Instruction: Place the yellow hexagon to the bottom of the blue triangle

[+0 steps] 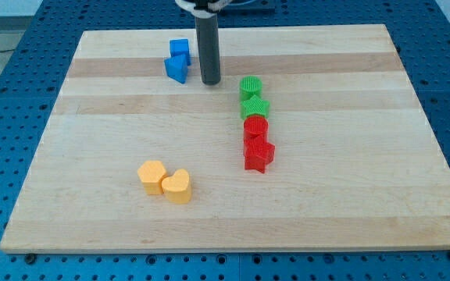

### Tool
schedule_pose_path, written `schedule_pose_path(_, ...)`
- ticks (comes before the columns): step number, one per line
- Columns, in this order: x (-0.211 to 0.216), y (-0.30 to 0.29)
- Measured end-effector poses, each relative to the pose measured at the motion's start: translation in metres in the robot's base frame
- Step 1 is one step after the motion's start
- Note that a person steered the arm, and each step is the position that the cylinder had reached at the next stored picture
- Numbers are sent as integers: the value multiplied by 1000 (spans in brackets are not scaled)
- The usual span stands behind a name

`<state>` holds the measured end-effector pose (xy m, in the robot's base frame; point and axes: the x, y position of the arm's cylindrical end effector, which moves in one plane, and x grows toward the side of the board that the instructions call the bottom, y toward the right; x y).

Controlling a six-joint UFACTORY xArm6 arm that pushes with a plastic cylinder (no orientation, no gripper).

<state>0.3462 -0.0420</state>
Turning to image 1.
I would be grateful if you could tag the red cylinder block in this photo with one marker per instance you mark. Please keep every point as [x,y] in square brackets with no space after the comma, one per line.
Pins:
[255,126]

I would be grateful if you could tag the green cylinder block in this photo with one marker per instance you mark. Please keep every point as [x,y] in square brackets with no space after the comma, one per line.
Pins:
[250,86]

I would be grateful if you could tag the blue triangle block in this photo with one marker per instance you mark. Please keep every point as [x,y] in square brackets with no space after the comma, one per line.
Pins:
[177,68]

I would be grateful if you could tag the yellow heart block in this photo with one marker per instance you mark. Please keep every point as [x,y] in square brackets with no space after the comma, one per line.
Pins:
[177,188]

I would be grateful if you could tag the blue cube block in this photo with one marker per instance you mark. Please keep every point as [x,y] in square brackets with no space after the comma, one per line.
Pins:
[180,46]

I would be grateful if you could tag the wooden board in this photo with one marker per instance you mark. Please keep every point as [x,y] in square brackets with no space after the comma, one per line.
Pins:
[356,167]

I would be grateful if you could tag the green star block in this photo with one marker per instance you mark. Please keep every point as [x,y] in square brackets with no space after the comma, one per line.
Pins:
[255,106]

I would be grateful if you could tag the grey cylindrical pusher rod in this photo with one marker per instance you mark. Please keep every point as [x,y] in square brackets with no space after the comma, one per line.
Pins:
[208,49]

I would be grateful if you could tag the yellow hexagon block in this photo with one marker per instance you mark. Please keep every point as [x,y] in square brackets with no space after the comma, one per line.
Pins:
[151,174]

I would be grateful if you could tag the red star block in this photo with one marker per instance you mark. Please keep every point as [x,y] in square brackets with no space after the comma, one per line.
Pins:
[258,154]

